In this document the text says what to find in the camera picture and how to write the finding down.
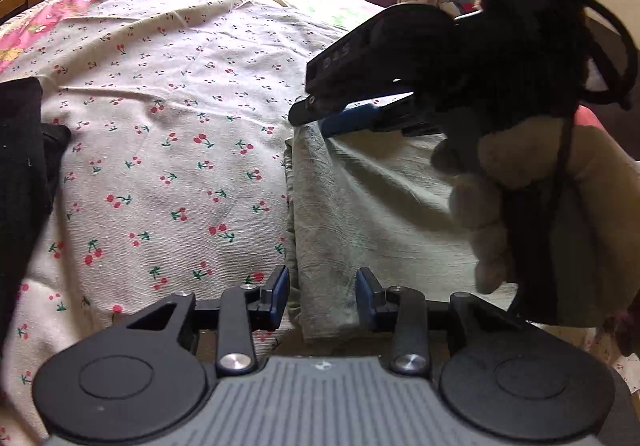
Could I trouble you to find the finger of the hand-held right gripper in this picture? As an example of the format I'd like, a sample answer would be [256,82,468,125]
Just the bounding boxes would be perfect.
[288,78,417,128]
[319,96,446,138]

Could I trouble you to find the person's right forearm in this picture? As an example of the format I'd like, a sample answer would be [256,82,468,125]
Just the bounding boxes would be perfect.
[447,0,593,137]

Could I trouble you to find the person's black knit sweater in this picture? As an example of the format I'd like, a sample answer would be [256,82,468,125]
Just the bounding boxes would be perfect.
[0,76,72,357]

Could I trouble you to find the grey-green pants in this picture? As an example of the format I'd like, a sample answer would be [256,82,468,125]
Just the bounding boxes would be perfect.
[284,119,521,343]

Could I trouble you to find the person's right hand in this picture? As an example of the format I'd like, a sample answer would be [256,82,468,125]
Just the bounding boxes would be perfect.
[431,116,640,328]

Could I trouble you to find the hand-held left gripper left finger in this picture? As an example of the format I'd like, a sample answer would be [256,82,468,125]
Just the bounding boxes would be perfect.
[127,265,290,375]

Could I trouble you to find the cherry print bed sheet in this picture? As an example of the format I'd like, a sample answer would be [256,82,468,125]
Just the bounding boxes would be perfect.
[0,0,631,446]

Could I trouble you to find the black cable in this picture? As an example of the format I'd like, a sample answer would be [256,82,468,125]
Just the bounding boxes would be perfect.
[555,0,640,207]

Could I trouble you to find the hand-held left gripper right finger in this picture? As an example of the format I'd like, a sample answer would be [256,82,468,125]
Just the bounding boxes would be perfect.
[356,267,526,374]

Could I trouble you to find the pink quilt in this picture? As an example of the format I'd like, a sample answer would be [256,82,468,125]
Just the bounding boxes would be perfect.
[575,105,609,128]

